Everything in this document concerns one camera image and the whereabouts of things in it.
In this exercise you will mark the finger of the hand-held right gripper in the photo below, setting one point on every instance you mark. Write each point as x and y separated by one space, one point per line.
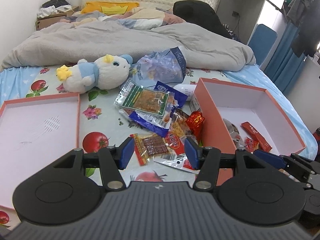
310 163
270 158

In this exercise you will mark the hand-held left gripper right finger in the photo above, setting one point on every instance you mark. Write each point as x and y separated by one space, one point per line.
191 155

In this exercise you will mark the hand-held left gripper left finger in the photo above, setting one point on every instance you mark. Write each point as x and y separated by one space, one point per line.
126 152

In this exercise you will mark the red logo cracker packet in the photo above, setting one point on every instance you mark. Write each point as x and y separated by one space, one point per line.
173 140

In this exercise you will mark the small red snack packet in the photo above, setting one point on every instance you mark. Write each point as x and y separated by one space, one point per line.
251 143

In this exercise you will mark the orange snack packet brown sticks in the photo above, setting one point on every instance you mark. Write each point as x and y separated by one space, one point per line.
150 146

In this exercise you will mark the pink cardboard box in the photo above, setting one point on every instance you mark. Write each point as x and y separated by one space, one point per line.
212 135

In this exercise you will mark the long red snack packet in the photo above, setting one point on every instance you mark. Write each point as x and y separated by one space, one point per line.
255 132

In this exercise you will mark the red gold foil packet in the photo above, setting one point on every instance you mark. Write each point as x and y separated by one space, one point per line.
195 122

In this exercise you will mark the blue snack packet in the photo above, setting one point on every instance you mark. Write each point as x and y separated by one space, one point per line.
147 122

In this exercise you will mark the silver snack packet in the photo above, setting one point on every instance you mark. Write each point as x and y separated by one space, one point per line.
233 132

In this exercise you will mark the green label snack packet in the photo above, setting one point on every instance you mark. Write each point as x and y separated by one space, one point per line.
142 97

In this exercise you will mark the red suitcase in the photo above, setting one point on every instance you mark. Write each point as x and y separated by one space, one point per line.
317 142

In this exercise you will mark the floral blue bed sheet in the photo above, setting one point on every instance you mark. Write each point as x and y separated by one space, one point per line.
107 126

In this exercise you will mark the white bottle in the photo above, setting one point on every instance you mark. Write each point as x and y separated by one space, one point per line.
185 91

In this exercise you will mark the white blue plush duck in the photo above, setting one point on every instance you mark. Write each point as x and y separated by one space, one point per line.
105 72

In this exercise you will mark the blue floral tissue pack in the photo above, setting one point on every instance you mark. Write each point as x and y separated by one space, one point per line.
160 67

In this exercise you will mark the pink box lid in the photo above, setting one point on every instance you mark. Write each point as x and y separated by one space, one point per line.
37 130

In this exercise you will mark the blue curtain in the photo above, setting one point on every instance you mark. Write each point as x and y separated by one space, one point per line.
285 60

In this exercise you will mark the grey blanket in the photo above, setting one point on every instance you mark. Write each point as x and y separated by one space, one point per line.
125 40

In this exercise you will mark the blue chair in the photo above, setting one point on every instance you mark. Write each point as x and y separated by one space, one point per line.
262 42

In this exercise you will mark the hanging dark clothes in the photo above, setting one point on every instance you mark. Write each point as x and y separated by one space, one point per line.
307 25

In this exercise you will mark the black jacket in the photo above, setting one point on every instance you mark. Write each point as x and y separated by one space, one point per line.
197 15

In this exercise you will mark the yellow pillow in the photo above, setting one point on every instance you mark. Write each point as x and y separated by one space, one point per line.
100 7

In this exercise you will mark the brown cardboard box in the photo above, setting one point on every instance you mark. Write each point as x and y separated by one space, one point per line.
47 22

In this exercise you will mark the pile of clothes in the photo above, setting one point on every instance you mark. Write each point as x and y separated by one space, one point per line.
52 3

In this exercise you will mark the black wall socket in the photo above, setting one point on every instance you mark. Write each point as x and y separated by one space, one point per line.
235 13

